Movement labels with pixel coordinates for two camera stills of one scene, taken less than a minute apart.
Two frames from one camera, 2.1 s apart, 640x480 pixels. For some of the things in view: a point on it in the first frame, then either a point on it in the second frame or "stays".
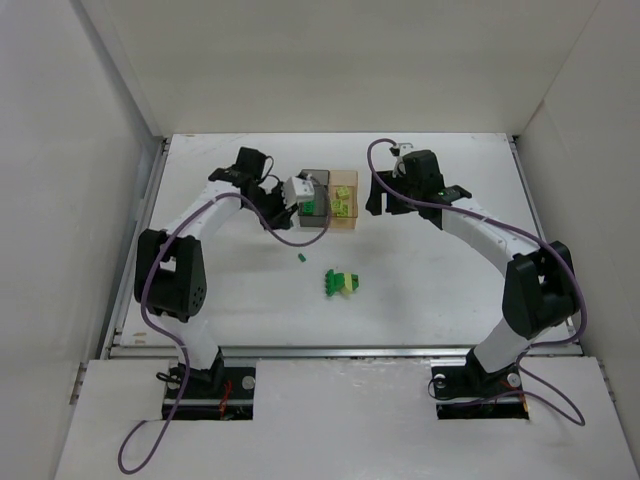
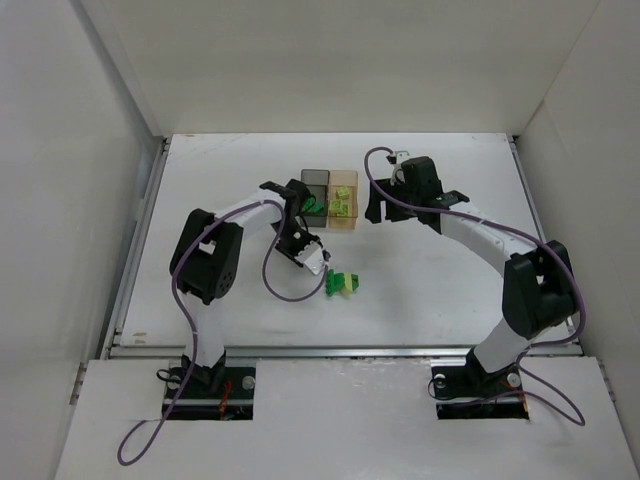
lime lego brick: x=342 y=193 stays
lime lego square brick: x=336 y=205 stays
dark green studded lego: x=333 y=282 stays
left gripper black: x=279 y=209 to x=292 y=245
